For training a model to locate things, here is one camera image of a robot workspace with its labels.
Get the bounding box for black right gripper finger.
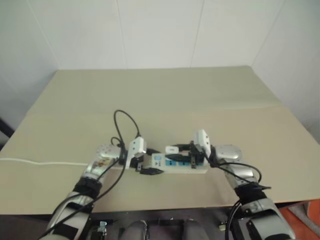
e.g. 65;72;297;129
165;153;193;163
169;142;193;151

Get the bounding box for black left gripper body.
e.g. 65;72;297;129
135;147;152;174

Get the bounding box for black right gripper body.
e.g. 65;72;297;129
188;140;205;169

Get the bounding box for white power strip blue sockets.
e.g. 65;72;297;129
129;152;209;176

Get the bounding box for dark grey rounded shape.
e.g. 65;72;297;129
181;218;202;240
119;219;150;240

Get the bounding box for orange object on floor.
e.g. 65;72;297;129
284;199;320;240

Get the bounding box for dark object beside table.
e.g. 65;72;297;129
0;116;15;151

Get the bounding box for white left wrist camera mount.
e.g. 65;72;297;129
124;136;148;169

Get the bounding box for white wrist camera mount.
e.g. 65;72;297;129
124;136;148;169
191;128;212;158

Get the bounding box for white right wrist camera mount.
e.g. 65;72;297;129
191;128;212;158

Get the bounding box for black frame under table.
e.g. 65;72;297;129
84;208;242;240

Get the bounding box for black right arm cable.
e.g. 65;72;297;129
208;147;273;240

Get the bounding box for white power strip cord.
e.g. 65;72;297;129
0;157;89;167

